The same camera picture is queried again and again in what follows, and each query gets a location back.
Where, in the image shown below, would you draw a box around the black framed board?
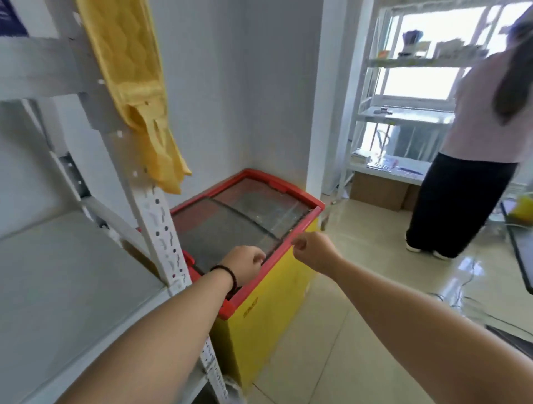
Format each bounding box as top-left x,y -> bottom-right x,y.
500,200 -> 533,295

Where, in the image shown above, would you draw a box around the person's right forearm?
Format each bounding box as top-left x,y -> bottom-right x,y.
328,259 -> 533,404

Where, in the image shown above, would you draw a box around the black bead bracelet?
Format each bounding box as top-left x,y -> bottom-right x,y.
210,265 -> 238,297

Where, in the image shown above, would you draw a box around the brown cardboard box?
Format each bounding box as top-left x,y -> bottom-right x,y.
350,172 -> 421,212

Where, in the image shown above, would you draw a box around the yellow container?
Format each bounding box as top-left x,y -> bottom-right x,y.
511,196 -> 533,224

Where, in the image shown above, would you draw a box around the small boxes on shelf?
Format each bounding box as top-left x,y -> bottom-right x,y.
433,38 -> 490,59

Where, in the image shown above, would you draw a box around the person's left hand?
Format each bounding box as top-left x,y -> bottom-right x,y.
220,246 -> 267,288

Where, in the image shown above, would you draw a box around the white window shelf rack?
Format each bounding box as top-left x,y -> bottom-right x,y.
333,0 -> 533,200

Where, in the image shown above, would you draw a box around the yellow chest freezer red rim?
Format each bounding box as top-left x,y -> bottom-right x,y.
137,168 -> 326,390

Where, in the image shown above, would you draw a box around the yellow quilted cloth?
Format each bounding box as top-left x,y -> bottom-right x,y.
75,0 -> 192,195

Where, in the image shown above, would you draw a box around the glass sliding freezer lid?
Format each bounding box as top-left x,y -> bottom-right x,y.
213,178 -> 313,240
172,198 -> 280,273

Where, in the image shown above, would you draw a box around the blue packet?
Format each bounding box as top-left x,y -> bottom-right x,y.
0,0 -> 29,38

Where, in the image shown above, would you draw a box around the white metal shelf rack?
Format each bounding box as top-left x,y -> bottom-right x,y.
0,0 -> 246,404

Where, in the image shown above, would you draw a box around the person's left forearm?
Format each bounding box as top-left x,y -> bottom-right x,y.
56,266 -> 234,404

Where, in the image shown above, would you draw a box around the booklets on shelf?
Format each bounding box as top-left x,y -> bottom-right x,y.
352,149 -> 425,175

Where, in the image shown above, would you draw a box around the person's right hand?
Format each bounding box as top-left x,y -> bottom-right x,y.
291,232 -> 344,276

